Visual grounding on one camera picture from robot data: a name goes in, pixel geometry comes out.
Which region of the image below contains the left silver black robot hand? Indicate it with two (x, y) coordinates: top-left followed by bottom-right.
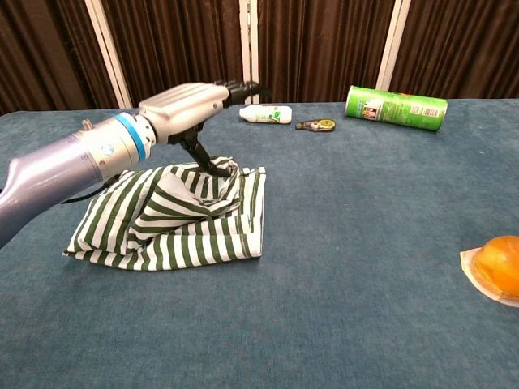
(138, 79), (273, 178)

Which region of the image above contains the black white striped t-shirt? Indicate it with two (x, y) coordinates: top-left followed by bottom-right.
(62, 156), (268, 272)

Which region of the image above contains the dark fabric screen panel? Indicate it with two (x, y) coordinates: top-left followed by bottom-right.
(84, 0), (255, 109)
(0, 0), (122, 117)
(245, 0), (410, 105)
(376, 0), (519, 100)

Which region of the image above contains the small white plastic bottle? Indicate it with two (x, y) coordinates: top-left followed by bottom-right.
(238, 104), (294, 126)

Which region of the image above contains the correction tape dispenser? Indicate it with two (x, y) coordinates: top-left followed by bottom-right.
(295, 118), (337, 134)

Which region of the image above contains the green chip can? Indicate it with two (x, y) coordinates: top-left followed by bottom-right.
(344, 84), (449, 133)

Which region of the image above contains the orange jelly cup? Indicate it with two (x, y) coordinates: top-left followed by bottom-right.
(459, 235), (519, 309)

